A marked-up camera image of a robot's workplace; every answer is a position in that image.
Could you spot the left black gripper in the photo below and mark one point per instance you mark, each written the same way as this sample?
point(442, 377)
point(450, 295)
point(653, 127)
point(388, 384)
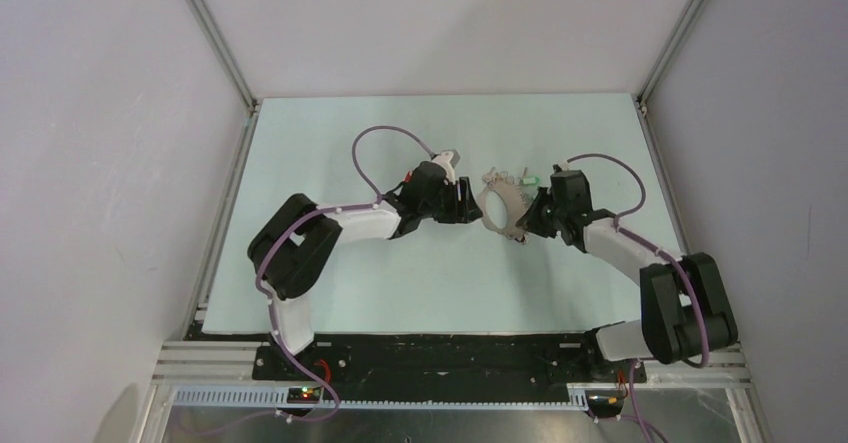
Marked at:
point(463, 210)

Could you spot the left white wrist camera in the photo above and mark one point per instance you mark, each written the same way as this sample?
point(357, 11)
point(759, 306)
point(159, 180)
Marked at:
point(447, 160)

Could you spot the right electronics board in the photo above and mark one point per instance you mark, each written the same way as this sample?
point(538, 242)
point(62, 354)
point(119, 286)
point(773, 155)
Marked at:
point(604, 407)

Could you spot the aluminium frame post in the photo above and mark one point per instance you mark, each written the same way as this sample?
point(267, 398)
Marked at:
point(681, 29)
point(216, 39)

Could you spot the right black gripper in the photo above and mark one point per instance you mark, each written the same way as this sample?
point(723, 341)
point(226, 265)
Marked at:
point(530, 221)

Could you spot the right aluminium frame post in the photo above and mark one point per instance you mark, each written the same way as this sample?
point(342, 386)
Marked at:
point(681, 29)

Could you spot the grey cable duct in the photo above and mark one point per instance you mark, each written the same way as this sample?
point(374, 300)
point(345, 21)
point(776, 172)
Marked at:
point(279, 398)

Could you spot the left aluminium frame post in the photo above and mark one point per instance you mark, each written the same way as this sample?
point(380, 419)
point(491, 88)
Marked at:
point(216, 39)

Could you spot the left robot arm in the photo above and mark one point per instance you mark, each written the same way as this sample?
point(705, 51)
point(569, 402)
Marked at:
point(291, 250)

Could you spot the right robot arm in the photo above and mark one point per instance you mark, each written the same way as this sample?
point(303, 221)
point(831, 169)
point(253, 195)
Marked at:
point(685, 313)

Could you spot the electronics board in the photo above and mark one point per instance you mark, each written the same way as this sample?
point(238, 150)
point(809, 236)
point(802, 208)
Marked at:
point(304, 395)
point(604, 407)

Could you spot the left electronics board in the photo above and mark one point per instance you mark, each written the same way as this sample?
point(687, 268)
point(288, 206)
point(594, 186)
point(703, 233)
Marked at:
point(304, 395)

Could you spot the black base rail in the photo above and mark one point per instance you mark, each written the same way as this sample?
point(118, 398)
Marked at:
point(452, 368)

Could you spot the large metal keyring plate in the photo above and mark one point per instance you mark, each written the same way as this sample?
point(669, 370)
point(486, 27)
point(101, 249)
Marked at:
point(503, 200)

